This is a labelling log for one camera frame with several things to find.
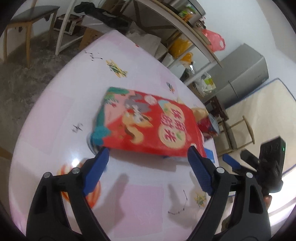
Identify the red snack can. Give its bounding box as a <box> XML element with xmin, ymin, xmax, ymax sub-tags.
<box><xmin>198</xmin><ymin>114</ymin><xmax>220</xmax><ymax>140</ymax></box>

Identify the brown paper bag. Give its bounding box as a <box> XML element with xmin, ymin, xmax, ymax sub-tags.
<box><xmin>192</xmin><ymin>108</ymin><xmax>209</xmax><ymax>123</ymax></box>

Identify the red cartoon snack bag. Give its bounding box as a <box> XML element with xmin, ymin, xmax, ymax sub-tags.
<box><xmin>89</xmin><ymin>87</ymin><xmax>206</xmax><ymax>157</ymax></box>

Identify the light wooden chair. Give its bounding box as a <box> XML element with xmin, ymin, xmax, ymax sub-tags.
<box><xmin>217</xmin><ymin>115</ymin><xmax>255</xmax><ymax>157</ymax></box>

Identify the white mattress blue trim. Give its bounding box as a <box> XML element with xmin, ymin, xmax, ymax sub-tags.
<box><xmin>219</xmin><ymin>77</ymin><xmax>296</xmax><ymax>216</ymax></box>

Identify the grey refrigerator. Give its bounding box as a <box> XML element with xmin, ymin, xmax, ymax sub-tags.
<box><xmin>203</xmin><ymin>44</ymin><xmax>269</xmax><ymax>108</ymax></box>

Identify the red plastic bag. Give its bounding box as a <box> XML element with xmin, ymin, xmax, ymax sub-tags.
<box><xmin>202</xmin><ymin>29</ymin><xmax>226</xmax><ymax>52</ymax></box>

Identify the yellow plastic bag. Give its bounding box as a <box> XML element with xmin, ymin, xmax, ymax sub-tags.
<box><xmin>169</xmin><ymin>37</ymin><xmax>193</xmax><ymax>64</ymax></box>

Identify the cardboard box on floor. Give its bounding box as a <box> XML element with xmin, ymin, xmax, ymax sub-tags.
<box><xmin>79</xmin><ymin>28</ymin><xmax>104</xmax><ymax>51</ymax></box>

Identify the long white shelf table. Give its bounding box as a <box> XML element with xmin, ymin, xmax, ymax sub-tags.
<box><xmin>55</xmin><ymin>1</ymin><xmax>223</xmax><ymax>69</ymax></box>

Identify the wooden stool dark seat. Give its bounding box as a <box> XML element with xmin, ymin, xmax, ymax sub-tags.
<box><xmin>3</xmin><ymin>1</ymin><xmax>60</xmax><ymax>68</ymax></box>

